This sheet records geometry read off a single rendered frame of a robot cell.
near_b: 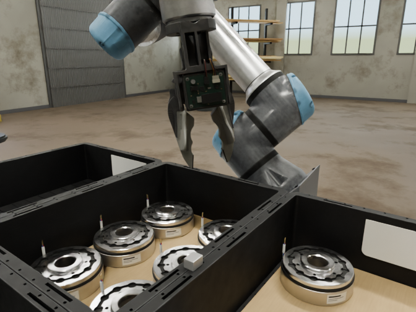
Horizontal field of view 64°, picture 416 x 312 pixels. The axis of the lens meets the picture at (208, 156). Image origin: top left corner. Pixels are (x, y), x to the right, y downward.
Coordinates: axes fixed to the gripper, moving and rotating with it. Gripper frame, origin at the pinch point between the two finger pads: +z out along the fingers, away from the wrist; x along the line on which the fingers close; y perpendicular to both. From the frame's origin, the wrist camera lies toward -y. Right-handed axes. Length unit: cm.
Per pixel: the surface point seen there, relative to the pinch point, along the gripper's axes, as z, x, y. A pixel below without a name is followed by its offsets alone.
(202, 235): 13.7, -2.9, 0.1
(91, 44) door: -108, -168, -897
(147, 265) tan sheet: 15.7, -12.6, 2.6
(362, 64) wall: 43, 542, -835
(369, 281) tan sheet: 20.6, 20.4, 11.3
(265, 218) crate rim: 8.4, 6.1, 8.7
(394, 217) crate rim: 11.0, 24.6, 10.9
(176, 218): 13.2, -6.9, -7.5
